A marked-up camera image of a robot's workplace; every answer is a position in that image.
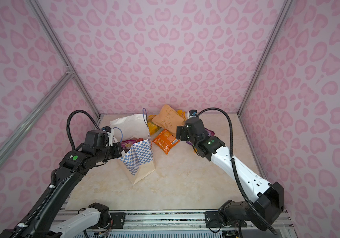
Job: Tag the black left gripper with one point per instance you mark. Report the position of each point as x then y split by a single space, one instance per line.
118 149

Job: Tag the white blue checkered paper bag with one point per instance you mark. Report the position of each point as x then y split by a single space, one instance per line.
138 161

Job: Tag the yellow orange snack behind pouch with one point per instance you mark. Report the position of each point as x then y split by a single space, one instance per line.
182 114

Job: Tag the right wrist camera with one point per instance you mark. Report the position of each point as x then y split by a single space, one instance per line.
192 113

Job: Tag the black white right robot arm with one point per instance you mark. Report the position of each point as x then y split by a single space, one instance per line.
263 201

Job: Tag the yellow snack bag left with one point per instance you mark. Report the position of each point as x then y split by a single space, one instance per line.
153 128

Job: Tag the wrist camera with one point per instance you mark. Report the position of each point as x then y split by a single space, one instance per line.
192 113
108 134

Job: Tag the orange snack bag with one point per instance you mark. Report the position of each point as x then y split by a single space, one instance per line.
166 141

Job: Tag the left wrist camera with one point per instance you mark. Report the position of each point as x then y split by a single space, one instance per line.
108 134

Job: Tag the purple Fox's candy bag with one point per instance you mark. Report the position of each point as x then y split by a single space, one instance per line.
209 132

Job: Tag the aluminium frame strut left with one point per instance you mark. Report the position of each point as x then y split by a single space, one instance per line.
29 122

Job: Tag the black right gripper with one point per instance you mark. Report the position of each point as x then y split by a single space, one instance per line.
182 129

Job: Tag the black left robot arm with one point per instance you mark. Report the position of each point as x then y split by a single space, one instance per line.
99 147

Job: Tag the beige paper snack pouch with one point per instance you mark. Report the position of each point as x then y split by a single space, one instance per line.
168 119

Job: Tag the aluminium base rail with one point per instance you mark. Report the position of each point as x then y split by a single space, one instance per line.
183 224

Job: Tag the purple grape snack bag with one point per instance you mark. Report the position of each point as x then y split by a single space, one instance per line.
126 145

